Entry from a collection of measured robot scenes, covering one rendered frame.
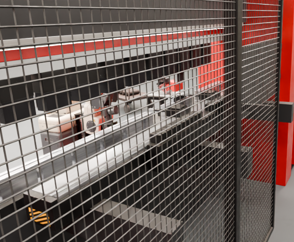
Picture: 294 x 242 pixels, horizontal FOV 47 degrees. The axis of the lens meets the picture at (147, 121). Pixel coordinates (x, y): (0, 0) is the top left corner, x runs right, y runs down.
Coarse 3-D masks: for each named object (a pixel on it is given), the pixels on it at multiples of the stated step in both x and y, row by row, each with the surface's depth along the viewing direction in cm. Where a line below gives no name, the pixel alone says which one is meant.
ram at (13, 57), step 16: (192, 32) 245; (208, 32) 269; (32, 48) 132; (64, 48) 145; (80, 48) 153; (96, 48) 162; (112, 48) 172; (160, 48) 211; (0, 64) 121; (32, 64) 132; (48, 64) 139; (80, 64) 154
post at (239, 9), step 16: (224, 0) 113; (240, 0) 113; (224, 16) 114; (240, 16) 114; (224, 32) 116; (240, 32) 116; (224, 48) 117; (240, 48) 117; (224, 64) 119; (240, 64) 119; (224, 80) 120; (240, 80) 120; (224, 96) 122; (240, 96) 122; (224, 112) 124; (240, 112) 124; (224, 128) 125; (240, 128) 126; (224, 144) 127; (240, 144) 128; (240, 160) 130; (224, 176) 130; (240, 176) 132; (240, 192) 134; (224, 208) 134; (224, 224) 136
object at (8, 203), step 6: (192, 102) 275; (156, 114) 245; (156, 120) 229; (72, 168) 158; (60, 174) 151; (36, 186) 141; (18, 198) 132; (6, 204) 128; (12, 204) 129; (18, 204) 131; (24, 204) 133; (0, 210) 124; (6, 210) 127; (12, 210) 129; (0, 216) 125
